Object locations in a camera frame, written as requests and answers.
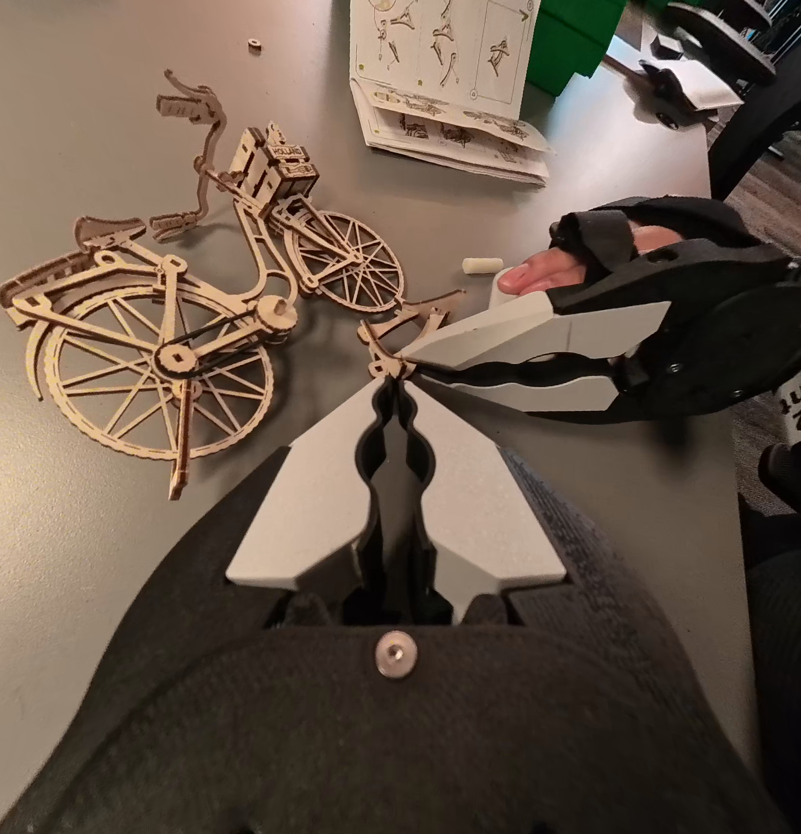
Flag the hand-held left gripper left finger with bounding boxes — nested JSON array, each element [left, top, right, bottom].
[[224, 380, 401, 592]]

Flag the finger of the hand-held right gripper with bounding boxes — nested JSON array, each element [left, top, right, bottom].
[[413, 368, 621, 414], [399, 300, 669, 379]]

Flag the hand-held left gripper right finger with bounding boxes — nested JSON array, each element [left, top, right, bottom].
[[399, 380, 568, 625]]

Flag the small wooden kickstand part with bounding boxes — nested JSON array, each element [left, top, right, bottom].
[[358, 290, 468, 382]]

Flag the wooden bicycle model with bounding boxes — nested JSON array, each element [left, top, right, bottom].
[[0, 68, 408, 503]]

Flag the person's right hand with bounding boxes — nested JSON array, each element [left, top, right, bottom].
[[497, 223, 689, 295]]

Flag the black office chair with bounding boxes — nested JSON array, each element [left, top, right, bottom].
[[638, 0, 801, 196]]

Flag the paper instruction booklet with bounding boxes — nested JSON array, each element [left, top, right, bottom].
[[348, 0, 557, 188]]

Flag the green box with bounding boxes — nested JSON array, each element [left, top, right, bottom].
[[527, 0, 626, 99]]

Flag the person's trouser leg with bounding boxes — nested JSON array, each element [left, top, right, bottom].
[[739, 489, 801, 834]]

